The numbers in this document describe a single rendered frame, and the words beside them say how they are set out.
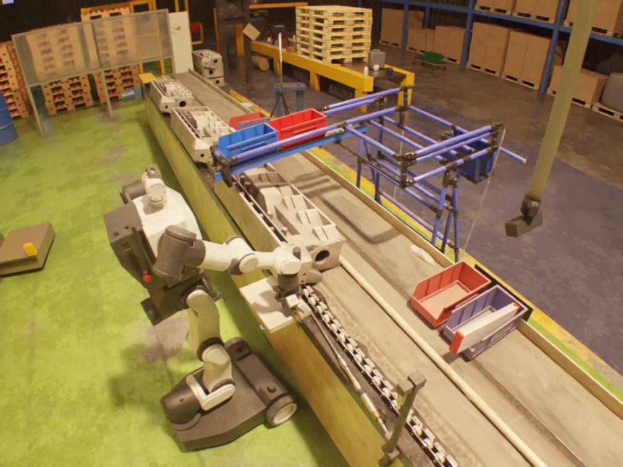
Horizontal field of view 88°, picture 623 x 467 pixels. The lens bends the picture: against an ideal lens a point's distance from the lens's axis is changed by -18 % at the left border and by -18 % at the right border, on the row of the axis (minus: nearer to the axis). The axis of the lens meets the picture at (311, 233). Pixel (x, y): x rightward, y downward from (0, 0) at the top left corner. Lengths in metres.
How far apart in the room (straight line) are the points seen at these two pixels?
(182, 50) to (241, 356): 6.23
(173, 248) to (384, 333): 1.00
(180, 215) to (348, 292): 0.95
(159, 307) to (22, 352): 1.88
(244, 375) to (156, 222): 1.25
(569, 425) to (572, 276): 2.25
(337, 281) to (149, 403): 1.38
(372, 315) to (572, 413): 0.96
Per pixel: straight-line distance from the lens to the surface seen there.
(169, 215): 1.32
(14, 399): 3.03
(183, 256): 1.21
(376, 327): 1.77
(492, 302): 1.97
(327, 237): 1.94
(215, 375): 2.04
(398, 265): 2.10
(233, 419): 2.18
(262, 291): 1.85
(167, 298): 1.55
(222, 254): 1.31
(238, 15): 8.41
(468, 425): 1.58
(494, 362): 1.79
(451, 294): 2.00
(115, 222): 1.41
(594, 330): 3.42
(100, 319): 3.17
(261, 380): 2.26
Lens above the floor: 2.09
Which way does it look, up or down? 36 degrees down
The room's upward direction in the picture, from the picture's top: straight up
